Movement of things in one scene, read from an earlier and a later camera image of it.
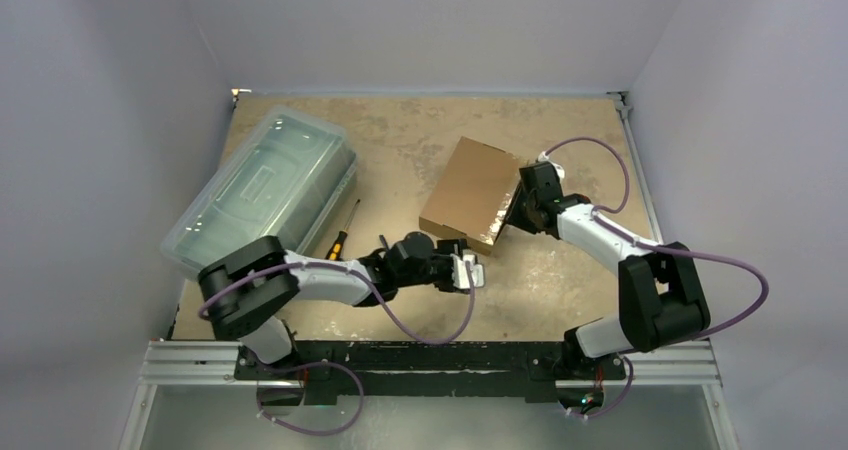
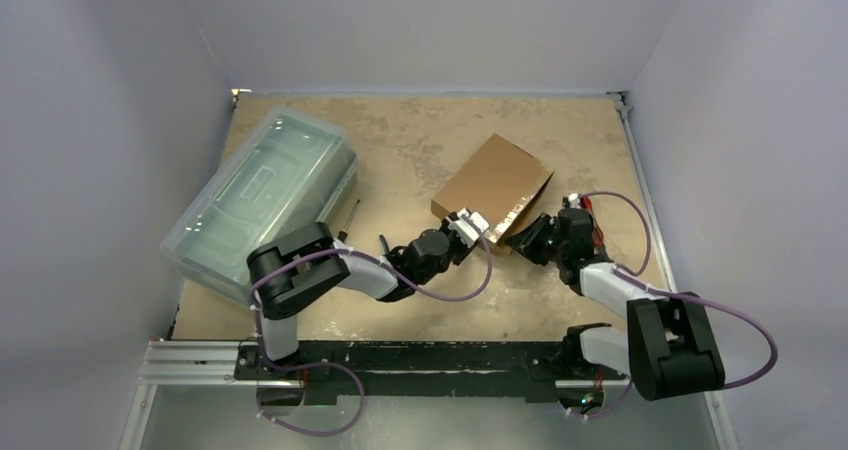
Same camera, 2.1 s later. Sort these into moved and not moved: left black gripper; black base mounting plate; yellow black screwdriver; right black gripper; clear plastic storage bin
Moved: left black gripper; right black gripper
Not moved: yellow black screwdriver; black base mounting plate; clear plastic storage bin
